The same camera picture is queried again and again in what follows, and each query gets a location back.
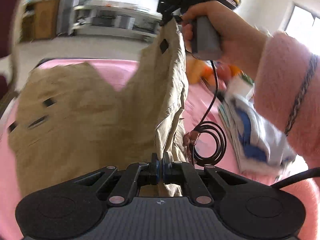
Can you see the person's right hand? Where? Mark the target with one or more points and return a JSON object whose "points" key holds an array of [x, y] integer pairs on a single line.
{"points": [[237, 37]]}

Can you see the grey television stand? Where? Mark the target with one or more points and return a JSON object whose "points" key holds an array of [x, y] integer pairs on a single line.
{"points": [[112, 7]]}

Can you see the bright window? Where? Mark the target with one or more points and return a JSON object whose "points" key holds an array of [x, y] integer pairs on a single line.
{"points": [[305, 22]]}

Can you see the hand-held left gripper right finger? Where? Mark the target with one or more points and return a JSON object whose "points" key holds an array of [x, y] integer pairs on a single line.
{"points": [[165, 167]]}

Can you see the orange yellow soft toy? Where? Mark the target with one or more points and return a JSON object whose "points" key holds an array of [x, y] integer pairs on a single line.
{"points": [[197, 72]]}

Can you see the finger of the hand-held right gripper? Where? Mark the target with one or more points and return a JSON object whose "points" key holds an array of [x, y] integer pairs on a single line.
{"points": [[167, 17]]}

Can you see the black bed frame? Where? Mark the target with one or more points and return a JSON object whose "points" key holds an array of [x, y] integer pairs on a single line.
{"points": [[7, 100]]}

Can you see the wooden cabinet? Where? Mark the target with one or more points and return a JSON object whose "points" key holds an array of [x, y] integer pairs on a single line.
{"points": [[42, 20]]}

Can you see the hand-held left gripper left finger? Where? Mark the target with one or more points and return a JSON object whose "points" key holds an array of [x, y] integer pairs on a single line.
{"points": [[156, 167]]}

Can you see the beige pants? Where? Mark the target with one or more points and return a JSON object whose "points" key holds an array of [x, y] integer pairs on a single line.
{"points": [[87, 110]]}

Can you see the person's pink fluffy garment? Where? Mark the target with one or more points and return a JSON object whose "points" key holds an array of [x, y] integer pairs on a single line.
{"points": [[312, 205]]}

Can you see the person's right forearm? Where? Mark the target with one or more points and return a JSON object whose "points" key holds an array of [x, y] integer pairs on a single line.
{"points": [[280, 80]]}

